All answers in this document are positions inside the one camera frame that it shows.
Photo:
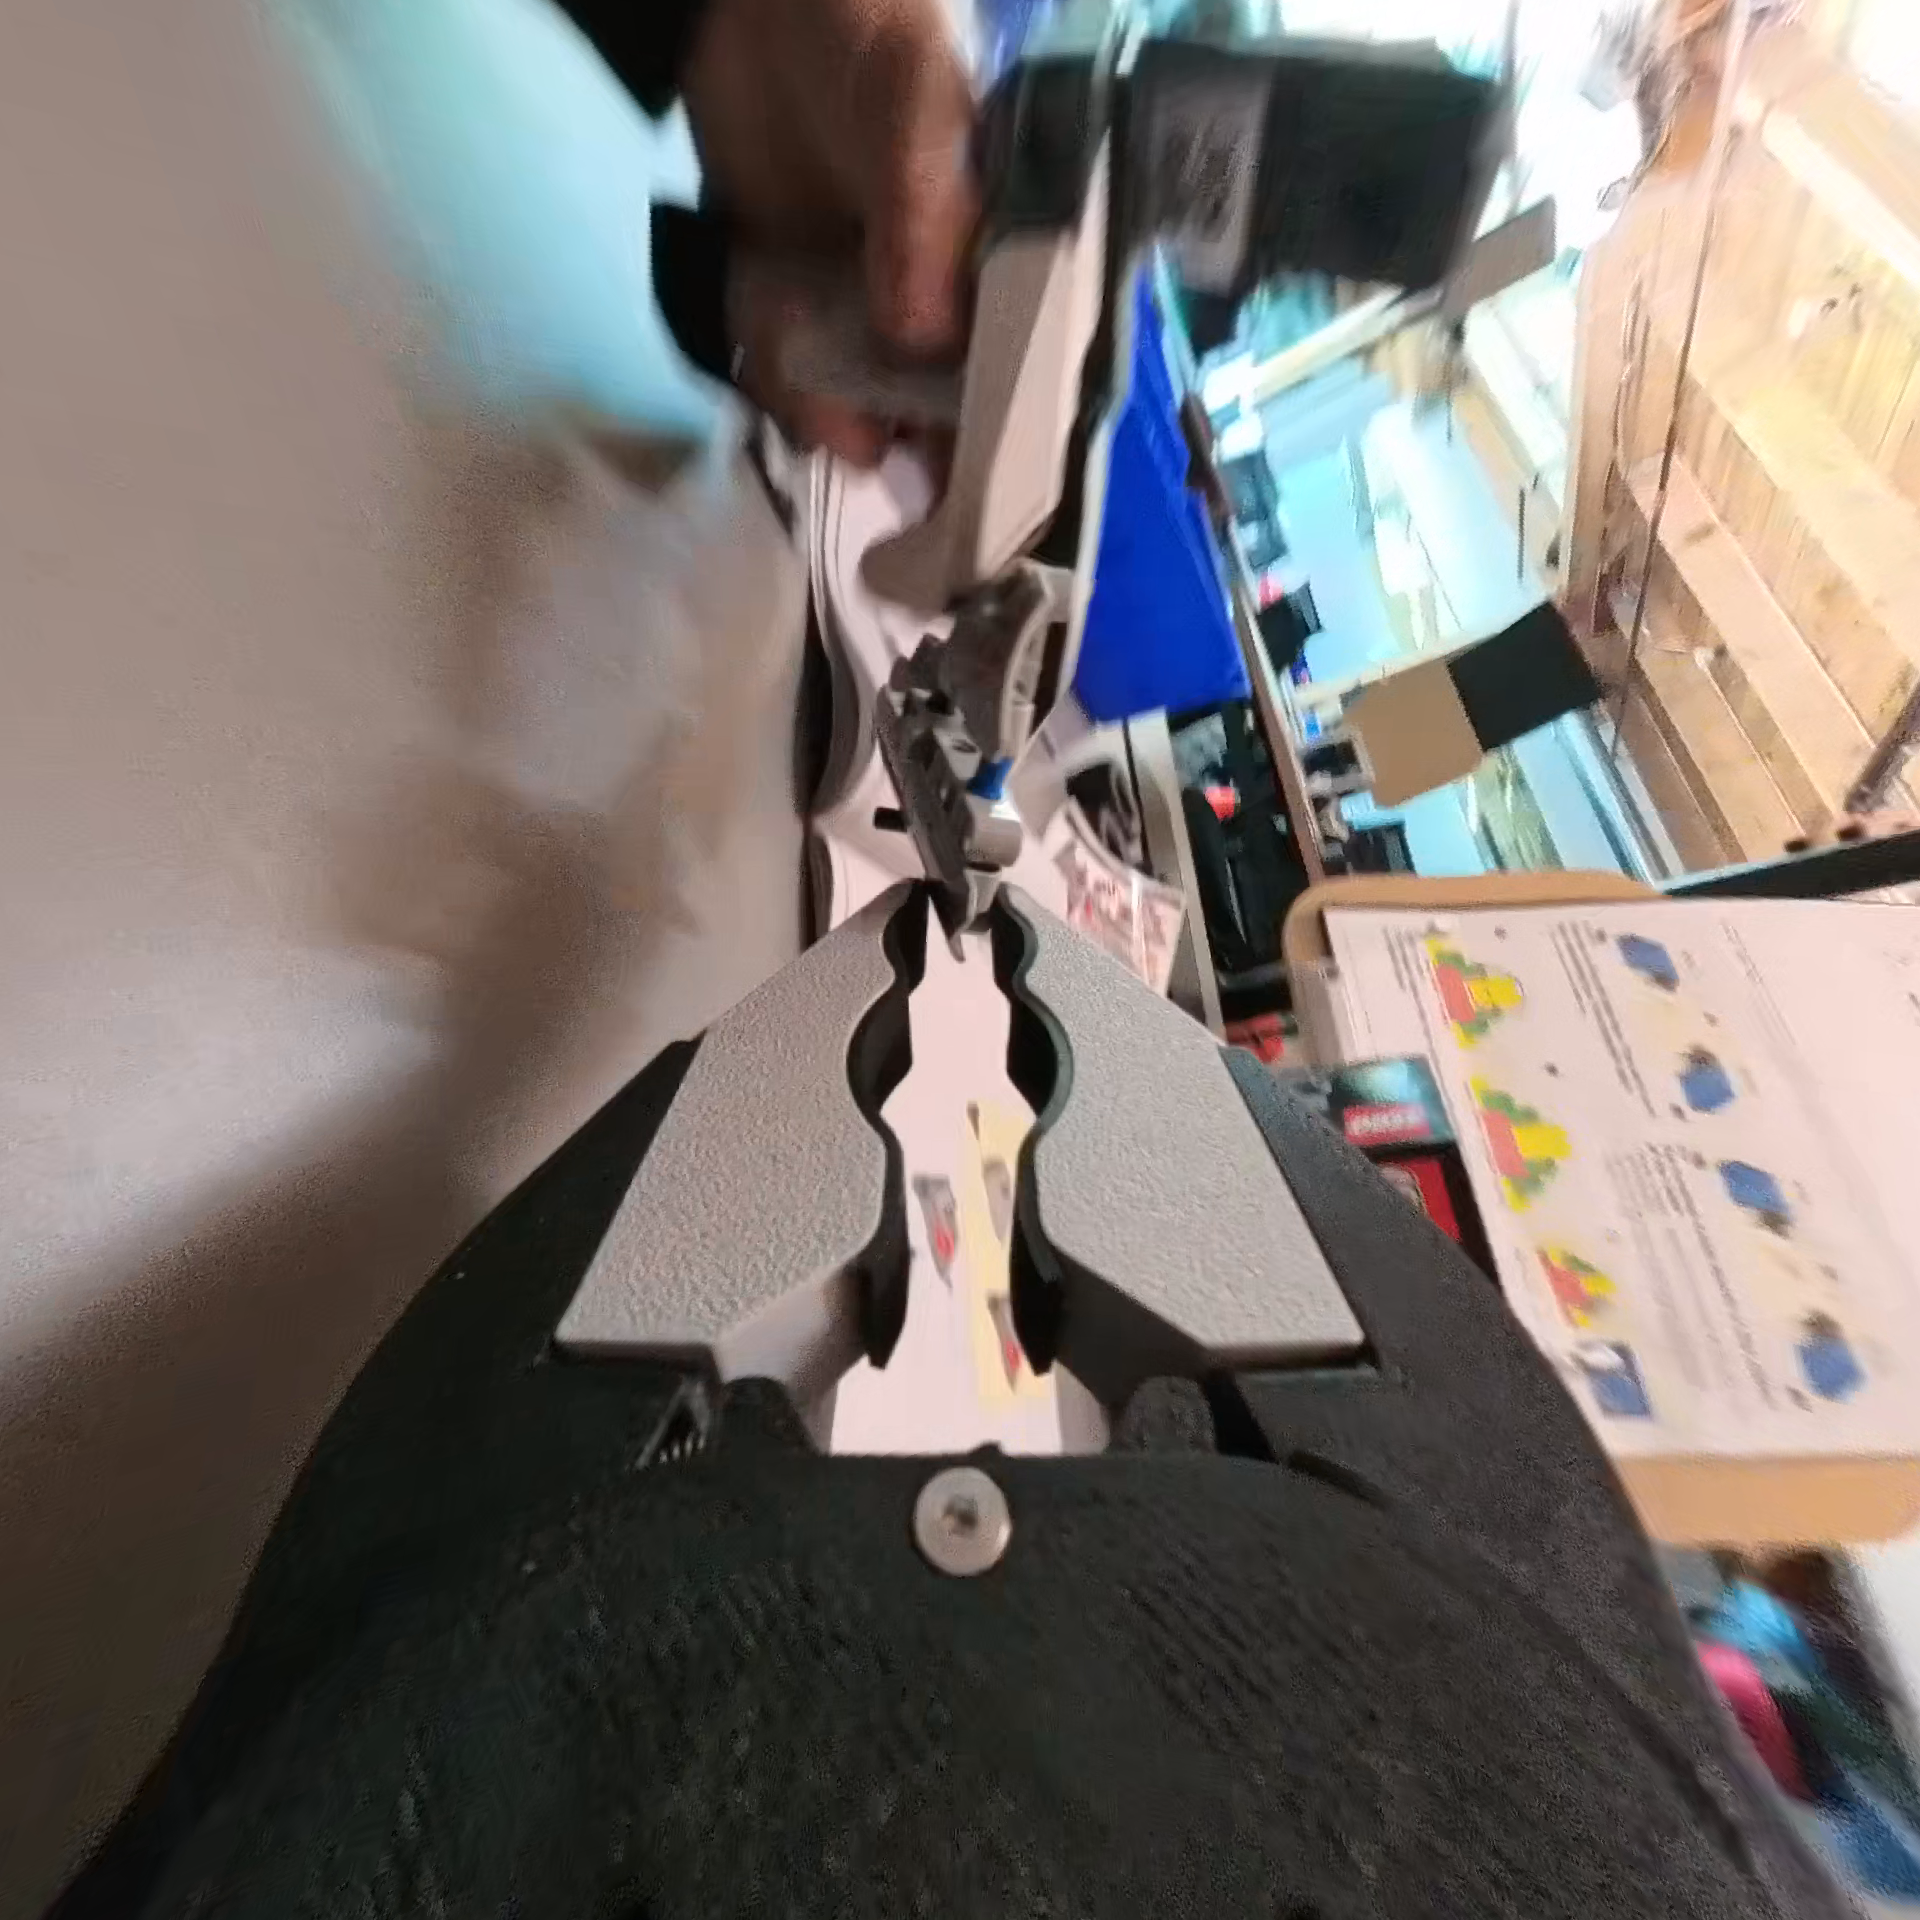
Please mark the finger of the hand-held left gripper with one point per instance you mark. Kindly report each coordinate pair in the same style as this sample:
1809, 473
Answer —
1020, 387
1060, 646

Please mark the person's left hand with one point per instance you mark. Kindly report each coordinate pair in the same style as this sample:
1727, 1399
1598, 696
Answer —
840, 137

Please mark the pink metallic tumbler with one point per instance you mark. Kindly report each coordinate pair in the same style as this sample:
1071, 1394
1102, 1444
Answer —
1749, 1713

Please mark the grey toy brick model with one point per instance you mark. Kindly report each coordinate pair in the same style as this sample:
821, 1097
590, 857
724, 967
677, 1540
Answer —
962, 750

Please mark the wooden pallet stack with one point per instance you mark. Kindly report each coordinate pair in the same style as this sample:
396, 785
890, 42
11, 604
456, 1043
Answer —
1752, 452

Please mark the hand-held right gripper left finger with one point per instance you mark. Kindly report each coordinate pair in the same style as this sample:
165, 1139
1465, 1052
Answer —
721, 1184

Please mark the blue storage bin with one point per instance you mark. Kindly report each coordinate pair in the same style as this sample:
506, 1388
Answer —
1156, 572

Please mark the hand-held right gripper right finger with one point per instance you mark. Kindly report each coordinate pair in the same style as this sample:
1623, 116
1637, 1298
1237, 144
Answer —
1186, 1200

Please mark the black toy brick set box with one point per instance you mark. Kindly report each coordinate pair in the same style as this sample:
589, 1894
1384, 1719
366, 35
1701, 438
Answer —
1387, 1110

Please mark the cardboard box with black flap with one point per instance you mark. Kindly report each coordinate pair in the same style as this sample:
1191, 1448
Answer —
1412, 735

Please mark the instruction sheet on clipboard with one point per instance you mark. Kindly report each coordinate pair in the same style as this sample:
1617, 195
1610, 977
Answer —
1739, 1501

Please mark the white building instruction booklet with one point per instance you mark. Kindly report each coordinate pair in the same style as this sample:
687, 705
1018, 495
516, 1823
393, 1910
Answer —
962, 1052

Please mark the printed brick instruction sheet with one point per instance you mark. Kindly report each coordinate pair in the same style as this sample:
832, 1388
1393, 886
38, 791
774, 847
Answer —
1680, 1172

